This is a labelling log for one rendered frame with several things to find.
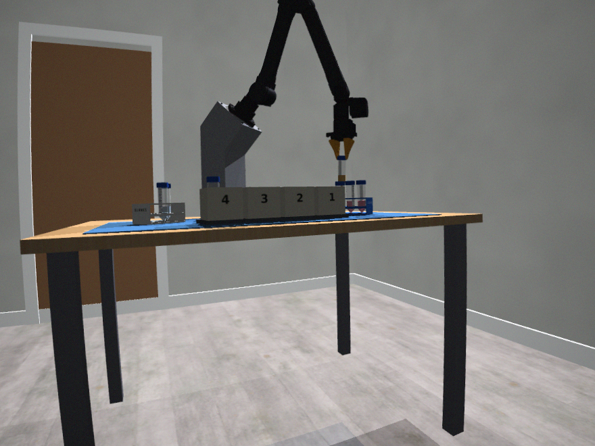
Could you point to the blue tube rack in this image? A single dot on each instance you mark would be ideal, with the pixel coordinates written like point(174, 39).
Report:
point(368, 207)

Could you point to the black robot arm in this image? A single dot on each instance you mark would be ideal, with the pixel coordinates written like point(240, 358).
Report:
point(260, 92)

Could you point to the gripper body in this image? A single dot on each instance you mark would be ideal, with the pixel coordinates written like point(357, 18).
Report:
point(341, 130)

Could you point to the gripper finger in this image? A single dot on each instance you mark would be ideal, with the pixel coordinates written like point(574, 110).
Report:
point(335, 145)
point(350, 142)

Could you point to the beige bucket adapter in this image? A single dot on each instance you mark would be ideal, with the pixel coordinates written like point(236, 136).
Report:
point(221, 203)
point(297, 201)
point(261, 202)
point(329, 200)

